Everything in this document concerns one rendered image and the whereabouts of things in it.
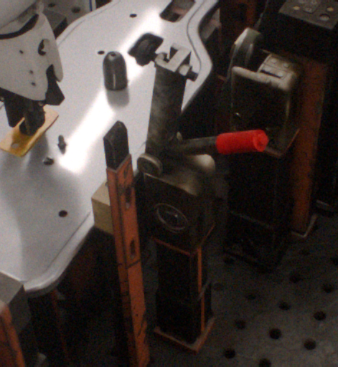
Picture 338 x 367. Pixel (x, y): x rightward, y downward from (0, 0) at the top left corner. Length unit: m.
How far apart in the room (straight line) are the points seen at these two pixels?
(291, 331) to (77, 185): 0.40
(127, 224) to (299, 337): 0.43
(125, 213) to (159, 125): 0.10
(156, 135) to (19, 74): 0.17
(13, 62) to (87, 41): 0.25
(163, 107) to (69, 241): 0.20
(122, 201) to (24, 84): 0.20
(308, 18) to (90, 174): 0.32
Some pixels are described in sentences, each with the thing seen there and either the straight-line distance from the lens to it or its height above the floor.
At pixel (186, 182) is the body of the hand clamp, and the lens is 1.06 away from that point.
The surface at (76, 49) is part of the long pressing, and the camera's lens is 1.31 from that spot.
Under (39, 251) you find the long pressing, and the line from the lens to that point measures 1.09.
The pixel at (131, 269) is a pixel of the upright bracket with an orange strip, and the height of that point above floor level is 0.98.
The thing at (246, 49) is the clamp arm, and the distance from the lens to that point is 1.15.
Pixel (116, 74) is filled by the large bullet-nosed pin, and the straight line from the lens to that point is 1.22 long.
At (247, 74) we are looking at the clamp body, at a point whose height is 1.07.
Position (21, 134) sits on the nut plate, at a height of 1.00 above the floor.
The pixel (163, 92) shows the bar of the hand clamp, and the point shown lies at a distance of 0.98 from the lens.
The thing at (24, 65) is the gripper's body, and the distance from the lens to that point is 1.08.
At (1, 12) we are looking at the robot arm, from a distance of 0.93.
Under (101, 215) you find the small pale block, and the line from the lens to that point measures 1.05.
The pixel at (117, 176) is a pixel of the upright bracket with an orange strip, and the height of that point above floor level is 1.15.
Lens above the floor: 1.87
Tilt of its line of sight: 50 degrees down
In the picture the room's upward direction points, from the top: 3 degrees counter-clockwise
